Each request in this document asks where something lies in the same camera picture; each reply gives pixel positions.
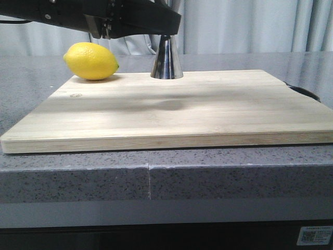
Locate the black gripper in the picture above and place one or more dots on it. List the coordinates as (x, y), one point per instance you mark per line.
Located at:
(112, 19)

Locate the steel double jigger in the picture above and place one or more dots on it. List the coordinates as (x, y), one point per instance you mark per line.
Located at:
(167, 64)

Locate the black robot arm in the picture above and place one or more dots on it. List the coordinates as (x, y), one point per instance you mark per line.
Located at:
(26, 10)

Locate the yellow lemon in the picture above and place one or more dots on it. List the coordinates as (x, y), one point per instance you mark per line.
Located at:
(90, 61)

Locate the grey curtain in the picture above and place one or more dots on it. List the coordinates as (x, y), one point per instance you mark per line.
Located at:
(208, 27)

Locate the wooden cutting board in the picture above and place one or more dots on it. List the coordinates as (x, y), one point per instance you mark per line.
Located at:
(201, 109)

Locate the white QR code label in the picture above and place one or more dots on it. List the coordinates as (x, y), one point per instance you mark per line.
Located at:
(314, 235)

